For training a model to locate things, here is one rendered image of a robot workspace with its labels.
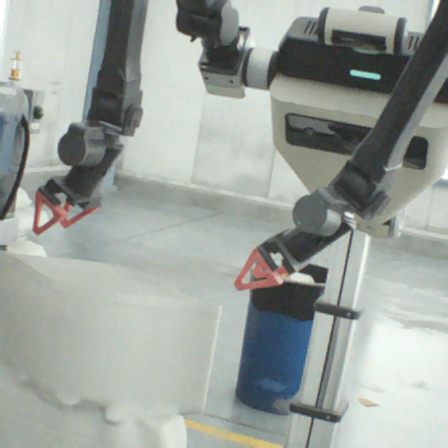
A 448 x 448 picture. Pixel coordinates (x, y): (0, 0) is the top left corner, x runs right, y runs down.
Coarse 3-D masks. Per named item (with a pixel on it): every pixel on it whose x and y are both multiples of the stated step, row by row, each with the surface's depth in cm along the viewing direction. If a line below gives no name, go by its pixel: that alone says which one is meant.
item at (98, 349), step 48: (0, 288) 138; (48, 288) 126; (96, 288) 143; (144, 288) 139; (0, 336) 139; (48, 336) 126; (96, 336) 124; (144, 336) 126; (192, 336) 128; (0, 384) 134; (48, 384) 127; (96, 384) 126; (144, 384) 128; (192, 384) 129; (0, 432) 133; (48, 432) 130; (96, 432) 128; (144, 432) 127
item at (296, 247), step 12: (288, 228) 127; (276, 240) 119; (288, 240) 121; (300, 240) 120; (312, 240) 119; (288, 252) 121; (300, 252) 121; (312, 252) 121; (288, 264) 119; (300, 264) 122
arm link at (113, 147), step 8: (104, 136) 126; (112, 136) 128; (104, 144) 125; (112, 144) 126; (120, 144) 129; (112, 152) 127; (120, 152) 128; (104, 160) 128; (112, 160) 128; (96, 168) 128; (104, 168) 129
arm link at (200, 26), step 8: (192, 16) 143; (200, 16) 143; (208, 16) 142; (192, 24) 144; (200, 24) 143; (208, 24) 142; (192, 32) 145; (200, 32) 144; (208, 32) 143; (192, 40) 147; (208, 40) 145
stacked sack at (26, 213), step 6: (18, 210) 478; (24, 210) 481; (30, 210) 486; (18, 216) 464; (24, 216) 469; (30, 216) 475; (42, 216) 488; (24, 222) 467; (30, 222) 474; (42, 222) 489; (18, 228) 461; (24, 228) 469; (30, 228) 477
